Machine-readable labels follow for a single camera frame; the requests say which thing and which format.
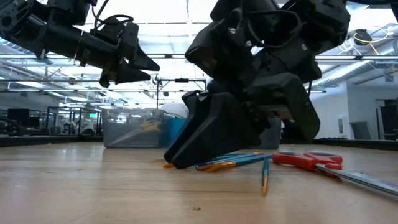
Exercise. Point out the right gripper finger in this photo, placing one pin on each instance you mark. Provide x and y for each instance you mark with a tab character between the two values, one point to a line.
217	130
292	105

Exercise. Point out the black aluminium table frame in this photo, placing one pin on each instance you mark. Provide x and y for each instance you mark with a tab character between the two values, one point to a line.
46	140

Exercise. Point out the grey translucent plastic bin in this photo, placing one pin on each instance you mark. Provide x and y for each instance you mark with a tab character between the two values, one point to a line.
272	137
124	137

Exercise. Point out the white wall-mounted box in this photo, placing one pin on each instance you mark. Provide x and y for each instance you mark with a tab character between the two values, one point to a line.
343	127

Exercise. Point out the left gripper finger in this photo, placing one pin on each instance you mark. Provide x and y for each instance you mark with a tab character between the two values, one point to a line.
130	76
143	62

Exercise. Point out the black camera rig frame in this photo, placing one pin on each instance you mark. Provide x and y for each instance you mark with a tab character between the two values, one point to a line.
182	80

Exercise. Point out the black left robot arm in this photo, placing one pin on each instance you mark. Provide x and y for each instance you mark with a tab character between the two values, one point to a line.
56	37

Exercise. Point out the blue plastic bin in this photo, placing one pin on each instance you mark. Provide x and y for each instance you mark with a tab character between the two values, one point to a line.
174	133

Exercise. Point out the person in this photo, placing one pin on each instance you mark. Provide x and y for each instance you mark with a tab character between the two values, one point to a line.
175	109

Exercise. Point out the small brown crumb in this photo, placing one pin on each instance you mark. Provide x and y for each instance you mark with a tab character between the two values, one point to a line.
196	208

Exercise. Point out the black monitor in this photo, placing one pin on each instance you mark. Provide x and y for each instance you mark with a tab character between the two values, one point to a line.
18	116

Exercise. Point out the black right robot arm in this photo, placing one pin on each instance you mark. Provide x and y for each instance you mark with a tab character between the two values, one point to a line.
326	18

